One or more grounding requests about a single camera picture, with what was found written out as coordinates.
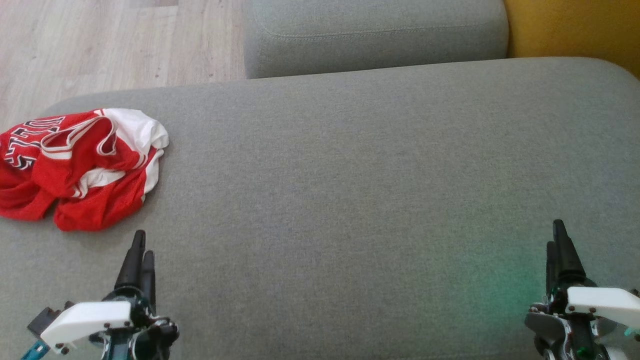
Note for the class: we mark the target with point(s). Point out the grey sofa seat cushion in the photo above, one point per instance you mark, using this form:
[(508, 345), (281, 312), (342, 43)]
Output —
[(375, 35)]

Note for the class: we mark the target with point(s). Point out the yellow sofa back cushion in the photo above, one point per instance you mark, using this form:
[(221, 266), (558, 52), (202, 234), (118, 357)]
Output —
[(575, 30)]

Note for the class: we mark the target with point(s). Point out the red Bulls basketball jersey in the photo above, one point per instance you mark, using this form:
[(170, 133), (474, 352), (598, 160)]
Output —
[(30, 135)]

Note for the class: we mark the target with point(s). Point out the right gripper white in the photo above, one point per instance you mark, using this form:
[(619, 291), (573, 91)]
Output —
[(600, 302)]

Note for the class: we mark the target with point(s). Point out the large grey sofa ottoman cushion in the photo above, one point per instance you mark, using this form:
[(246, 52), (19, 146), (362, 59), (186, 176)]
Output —
[(350, 200)]

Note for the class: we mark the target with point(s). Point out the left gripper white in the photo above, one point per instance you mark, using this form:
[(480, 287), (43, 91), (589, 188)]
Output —
[(85, 320)]

